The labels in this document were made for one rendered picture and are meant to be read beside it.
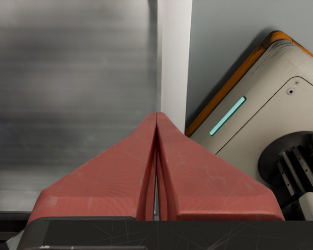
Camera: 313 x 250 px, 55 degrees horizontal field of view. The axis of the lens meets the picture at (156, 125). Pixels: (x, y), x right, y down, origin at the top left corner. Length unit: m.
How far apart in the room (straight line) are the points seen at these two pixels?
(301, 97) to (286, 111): 0.06
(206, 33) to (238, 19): 0.12
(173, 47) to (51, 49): 0.11
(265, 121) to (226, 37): 0.36
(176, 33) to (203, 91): 1.04
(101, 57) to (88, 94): 0.04
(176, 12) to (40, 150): 0.22
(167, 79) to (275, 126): 0.86
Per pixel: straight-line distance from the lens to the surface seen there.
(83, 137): 0.35
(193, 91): 1.31
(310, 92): 1.09
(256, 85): 1.06
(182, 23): 0.28
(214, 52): 1.25
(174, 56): 0.29
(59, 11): 0.29
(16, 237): 0.43
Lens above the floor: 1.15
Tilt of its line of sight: 56 degrees down
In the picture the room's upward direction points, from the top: 178 degrees counter-clockwise
